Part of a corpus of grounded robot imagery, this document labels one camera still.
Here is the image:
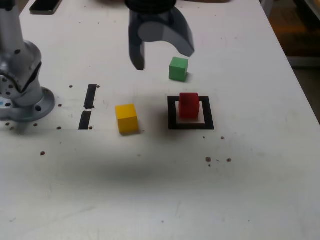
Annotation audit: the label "black flat phone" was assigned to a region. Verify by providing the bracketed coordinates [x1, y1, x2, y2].
[29, 0, 63, 15]

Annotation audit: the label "yellow cube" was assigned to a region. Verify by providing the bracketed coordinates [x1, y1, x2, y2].
[114, 103, 139, 136]

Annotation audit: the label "green cube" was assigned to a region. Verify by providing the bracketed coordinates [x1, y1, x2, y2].
[168, 56, 190, 83]

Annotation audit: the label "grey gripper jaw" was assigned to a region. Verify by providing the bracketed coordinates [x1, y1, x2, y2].
[161, 7, 196, 58]
[128, 9, 165, 71]

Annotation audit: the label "black tape strip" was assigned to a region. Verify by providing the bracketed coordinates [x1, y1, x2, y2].
[78, 83, 98, 131]

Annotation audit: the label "black tape square outline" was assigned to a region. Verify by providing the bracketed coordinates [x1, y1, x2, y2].
[167, 95, 215, 131]

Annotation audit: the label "red cube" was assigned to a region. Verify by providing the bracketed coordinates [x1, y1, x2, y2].
[178, 92, 200, 120]

